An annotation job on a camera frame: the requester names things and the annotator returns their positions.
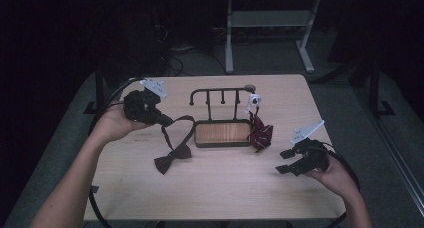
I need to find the grey metal desk frame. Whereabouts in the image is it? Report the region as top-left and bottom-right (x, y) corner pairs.
(224, 0), (322, 75)

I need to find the red striped bow tie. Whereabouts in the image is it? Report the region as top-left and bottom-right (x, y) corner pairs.
(244, 92), (274, 154)

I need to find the dark red bow tie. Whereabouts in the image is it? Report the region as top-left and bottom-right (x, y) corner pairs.
(153, 114), (197, 176)

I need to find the black rack with wooden tray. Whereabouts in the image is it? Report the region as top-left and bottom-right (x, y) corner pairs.
(188, 84), (258, 149)

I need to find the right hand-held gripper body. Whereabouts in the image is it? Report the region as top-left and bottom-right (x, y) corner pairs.
(289, 118), (331, 177)

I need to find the black metal stand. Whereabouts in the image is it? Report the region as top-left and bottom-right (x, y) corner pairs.
(83, 59), (108, 116)
(348, 52), (397, 120)

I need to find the black cable under table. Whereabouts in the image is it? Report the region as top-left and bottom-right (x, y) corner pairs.
(87, 185), (114, 228)

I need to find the person's left hand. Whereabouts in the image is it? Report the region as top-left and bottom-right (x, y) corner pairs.
(89, 101), (153, 144)

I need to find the floor cables bundle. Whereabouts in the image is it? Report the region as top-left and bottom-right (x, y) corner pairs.
(151, 22), (228, 77)

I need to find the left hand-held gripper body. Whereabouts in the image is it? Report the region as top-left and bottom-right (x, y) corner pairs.
(122, 78), (169, 126)

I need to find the person's right hand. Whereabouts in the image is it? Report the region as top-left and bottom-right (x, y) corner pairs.
(304, 154), (360, 200)

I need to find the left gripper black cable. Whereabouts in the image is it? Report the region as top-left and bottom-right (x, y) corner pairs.
(87, 76), (146, 136)

